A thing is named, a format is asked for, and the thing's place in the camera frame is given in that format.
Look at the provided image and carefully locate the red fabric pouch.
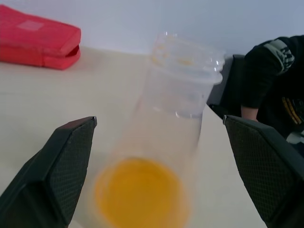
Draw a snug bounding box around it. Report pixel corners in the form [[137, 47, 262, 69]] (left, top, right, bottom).
[[0, 4, 82, 71]]

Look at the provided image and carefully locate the person in black jacket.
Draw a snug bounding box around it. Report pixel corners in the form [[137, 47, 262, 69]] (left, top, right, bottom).
[[240, 35, 304, 140]]

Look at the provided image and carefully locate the clear plastic cup orange liquid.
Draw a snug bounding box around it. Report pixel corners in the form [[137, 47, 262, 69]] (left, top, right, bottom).
[[94, 31, 226, 228]]

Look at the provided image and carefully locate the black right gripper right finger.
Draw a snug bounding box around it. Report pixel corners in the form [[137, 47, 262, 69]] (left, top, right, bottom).
[[222, 114, 304, 228]]

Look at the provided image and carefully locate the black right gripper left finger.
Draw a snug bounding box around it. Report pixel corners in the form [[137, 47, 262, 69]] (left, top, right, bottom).
[[0, 116, 98, 228]]

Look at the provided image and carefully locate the black chair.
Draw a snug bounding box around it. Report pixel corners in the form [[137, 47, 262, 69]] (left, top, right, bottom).
[[207, 54, 247, 119]]

